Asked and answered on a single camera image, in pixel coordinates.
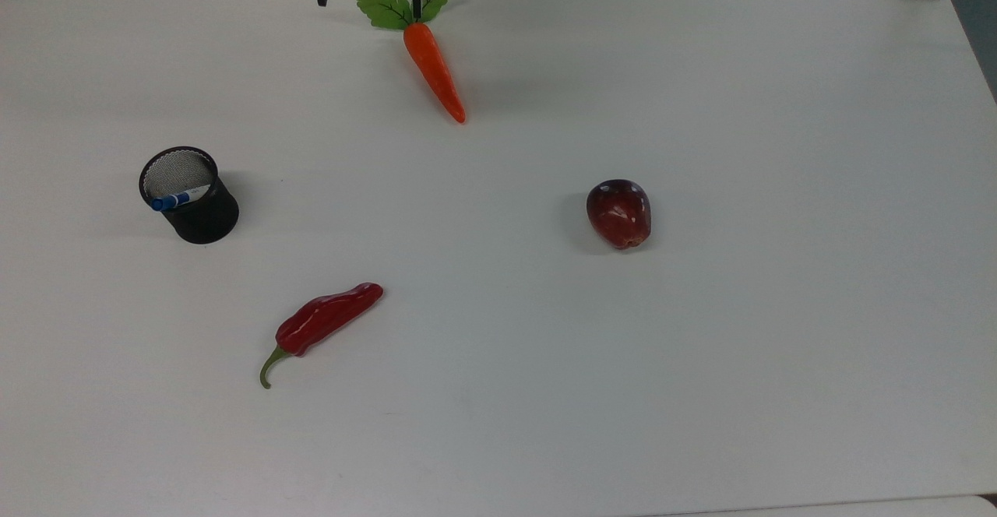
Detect blue and white marker pen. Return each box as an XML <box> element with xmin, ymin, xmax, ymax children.
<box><xmin>152</xmin><ymin>185</ymin><xmax>212</xmax><ymax>213</ymax></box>

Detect orange toy carrot with leaves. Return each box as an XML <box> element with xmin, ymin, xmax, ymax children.
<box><xmin>354</xmin><ymin>0</ymin><xmax>467</xmax><ymax>125</ymax></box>

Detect black mesh pen holder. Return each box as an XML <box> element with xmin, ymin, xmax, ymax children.
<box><xmin>139</xmin><ymin>146</ymin><xmax>240</xmax><ymax>245</ymax></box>

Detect dark red toy apple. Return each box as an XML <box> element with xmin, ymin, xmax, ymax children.
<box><xmin>587</xmin><ymin>179</ymin><xmax>652</xmax><ymax>250</ymax></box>

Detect red toy chili pepper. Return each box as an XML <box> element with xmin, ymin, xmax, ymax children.
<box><xmin>259</xmin><ymin>283</ymin><xmax>384</xmax><ymax>390</ymax></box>

